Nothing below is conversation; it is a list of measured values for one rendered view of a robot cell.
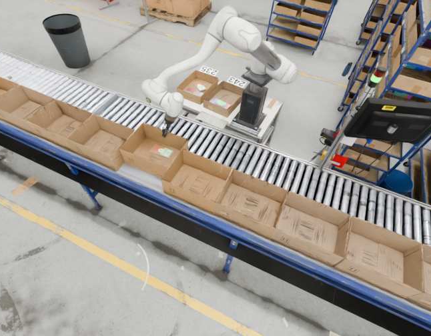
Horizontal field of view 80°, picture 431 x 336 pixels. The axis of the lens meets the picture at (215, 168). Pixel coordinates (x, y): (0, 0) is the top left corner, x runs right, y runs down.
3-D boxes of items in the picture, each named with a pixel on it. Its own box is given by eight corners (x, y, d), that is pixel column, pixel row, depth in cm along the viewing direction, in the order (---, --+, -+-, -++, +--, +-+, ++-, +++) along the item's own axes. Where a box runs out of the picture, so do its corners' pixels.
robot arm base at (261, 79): (251, 65, 223) (253, 59, 218) (273, 75, 215) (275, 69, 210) (239, 73, 214) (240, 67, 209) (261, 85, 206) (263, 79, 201)
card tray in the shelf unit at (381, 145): (357, 116, 261) (361, 108, 253) (388, 125, 254) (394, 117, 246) (353, 142, 238) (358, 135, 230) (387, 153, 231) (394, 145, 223)
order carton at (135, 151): (189, 153, 200) (188, 139, 186) (170, 182, 184) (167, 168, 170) (146, 137, 208) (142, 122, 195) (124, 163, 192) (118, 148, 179)
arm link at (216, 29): (202, 28, 148) (217, 37, 142) (219, -3, 143) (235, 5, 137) (214, 39, 159) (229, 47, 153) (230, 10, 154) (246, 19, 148)
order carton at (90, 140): (140, 145, 204) (136, 130, 191) (117, 171, 188) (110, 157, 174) (100, 129, 213) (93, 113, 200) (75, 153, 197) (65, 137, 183)
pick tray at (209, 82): (217, 85, 279) (218, 77, 271) (200, 105, 258) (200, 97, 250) (195, 77, 286) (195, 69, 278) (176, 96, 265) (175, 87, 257)
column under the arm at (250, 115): (243, 105, 260) (248, 77, 234) (267, 115, 254) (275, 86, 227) (231, 121, 246) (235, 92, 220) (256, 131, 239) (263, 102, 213)
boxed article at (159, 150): (155, 145, 203) (155, 143, 202) (173, 151, 200) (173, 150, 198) (150, 151, 199) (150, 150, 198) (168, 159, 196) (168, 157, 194)
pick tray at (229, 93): (245, 97, 269) (246, 89, 261) (227, 118, 248) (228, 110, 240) (221, 88, 277) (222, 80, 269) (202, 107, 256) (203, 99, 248)
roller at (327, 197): (329, 173, 216) (331, 177, 218) (316, 224, 187) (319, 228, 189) (335, 172, 213) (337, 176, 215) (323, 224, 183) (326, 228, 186)
